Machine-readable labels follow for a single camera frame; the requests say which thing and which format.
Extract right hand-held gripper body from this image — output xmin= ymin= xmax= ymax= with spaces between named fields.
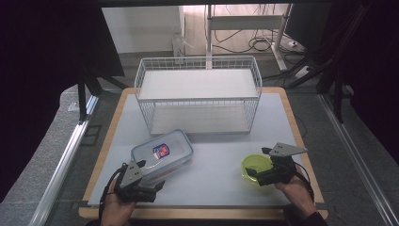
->
xmin=256 ymin=141 xmax=309 ymax=186

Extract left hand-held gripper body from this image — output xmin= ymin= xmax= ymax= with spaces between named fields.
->
xmin=113 ymin=160 xmax=158 ymax=203

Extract green plastic bowl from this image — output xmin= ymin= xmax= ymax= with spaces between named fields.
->
xmin=240 ymin=153 xmax=277 ymax=187

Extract clear plastic food container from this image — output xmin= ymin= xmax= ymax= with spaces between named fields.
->
xmin=130 ymin=129 xmax=194 ymax=186

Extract white wire shelf rack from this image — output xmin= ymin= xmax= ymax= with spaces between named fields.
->
xmin=134 ymin=56 xmax=263 ymax=136

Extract person's right hand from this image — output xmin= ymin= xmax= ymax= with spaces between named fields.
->
xmin=275 ymin=165 xmax=318 ymax=218

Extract person's left hand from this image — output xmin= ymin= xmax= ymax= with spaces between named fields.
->
xmin=100 ymin=178 xmax=137 ymax=226

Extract black metal stand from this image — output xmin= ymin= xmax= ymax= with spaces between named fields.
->
xmin=285 ymin=3 xmax=372 ymax=124
xmin=76 ymin=66 xmax=128 ymax=125

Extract white power strip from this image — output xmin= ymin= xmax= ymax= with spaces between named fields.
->
xmin=295 ymin=64 xmax=313 ymax=80

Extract clear plastic bottle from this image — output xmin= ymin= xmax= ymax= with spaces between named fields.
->
xmin=171 ymin=25 xmax=194 ymax=66

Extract black curtain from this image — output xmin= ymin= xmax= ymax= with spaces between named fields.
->
xmin=0 ymin=0 xmax=126 ymax=203
xmin=316 ymin=0 xmax=399 ymax=158

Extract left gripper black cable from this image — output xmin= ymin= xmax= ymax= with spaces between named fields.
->
xmin=98 ymin=165 xmax=127 ymax=221

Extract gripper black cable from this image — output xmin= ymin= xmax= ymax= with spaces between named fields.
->
xmin=98 ymin=165 xmax=127 ymax=221
xmin=293 ymin=170 xmax=316 ymax=202

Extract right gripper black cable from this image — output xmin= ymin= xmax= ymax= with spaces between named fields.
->
xmin=293 ymin=170 xmax=316 ymax=202

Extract aluminium rail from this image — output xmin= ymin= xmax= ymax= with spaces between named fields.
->
xmin=27 ymin=94 xmax=100 ymax=226
xmin=317 ymin=93 xmax=399 ymax=226

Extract black floor cables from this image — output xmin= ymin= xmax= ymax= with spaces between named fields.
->
xmin=212 ymin=28 xmax=285 ymax=55

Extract white desk frame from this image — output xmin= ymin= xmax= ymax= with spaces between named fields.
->
xmin=205 ymin=3 xmax=295 ymax=73

